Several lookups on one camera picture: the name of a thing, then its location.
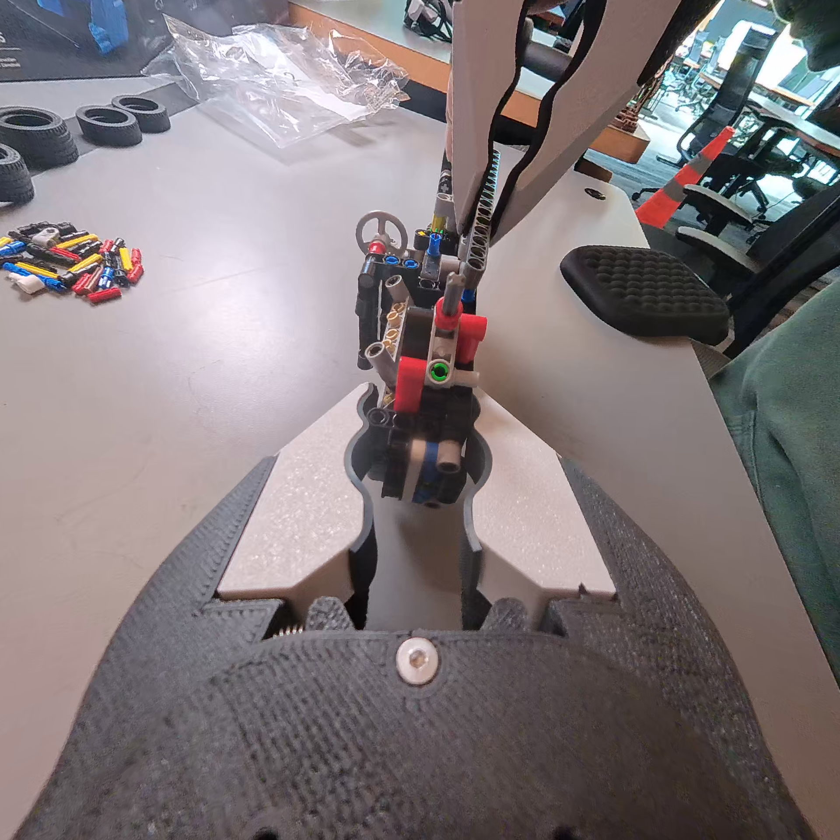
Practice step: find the person's green sweater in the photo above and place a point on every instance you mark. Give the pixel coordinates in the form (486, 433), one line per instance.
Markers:
(781, 459)

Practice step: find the orange traffic cone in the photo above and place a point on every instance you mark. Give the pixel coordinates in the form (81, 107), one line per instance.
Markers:
(682, 184)

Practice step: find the black office chair pale armrests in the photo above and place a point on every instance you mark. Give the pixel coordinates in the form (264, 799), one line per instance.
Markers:
(787, 249)

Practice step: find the black rubber lego tire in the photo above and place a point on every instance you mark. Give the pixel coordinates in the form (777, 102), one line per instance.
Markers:
(13, 174)
(105, 131)
(154, 118)
(39, 141)

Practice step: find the multicoloured lego vehicle chassis assembly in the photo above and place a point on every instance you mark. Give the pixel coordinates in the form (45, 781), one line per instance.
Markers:
(410, 387)

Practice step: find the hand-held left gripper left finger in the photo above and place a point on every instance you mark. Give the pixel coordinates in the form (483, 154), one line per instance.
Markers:
(295, 512)

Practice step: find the clear crumpled plastic bag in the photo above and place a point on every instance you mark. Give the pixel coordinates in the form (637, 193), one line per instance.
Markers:
(262, 79)

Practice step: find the pile of coloured lego pins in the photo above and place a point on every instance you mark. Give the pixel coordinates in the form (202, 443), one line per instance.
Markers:
(65, 259)

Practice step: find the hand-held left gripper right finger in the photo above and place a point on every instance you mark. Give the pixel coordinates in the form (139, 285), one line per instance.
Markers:
(538, 518)

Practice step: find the black and white device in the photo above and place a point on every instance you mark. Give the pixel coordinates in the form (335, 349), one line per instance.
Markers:
(426, 19)

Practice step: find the black chair armrest pad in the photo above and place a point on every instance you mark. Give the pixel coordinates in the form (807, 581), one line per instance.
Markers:
(646, 295)

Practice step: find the black lego set box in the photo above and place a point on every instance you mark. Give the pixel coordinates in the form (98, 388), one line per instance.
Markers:
(65, 33)

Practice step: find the wood edged grey desk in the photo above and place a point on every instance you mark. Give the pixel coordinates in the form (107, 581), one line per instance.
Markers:
(354, 19)

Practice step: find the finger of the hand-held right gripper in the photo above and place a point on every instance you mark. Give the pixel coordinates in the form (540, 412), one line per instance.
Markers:
(479, 79)
(604, 85)

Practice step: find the brown tower model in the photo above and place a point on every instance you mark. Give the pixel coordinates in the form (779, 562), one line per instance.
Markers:
(640, 108)

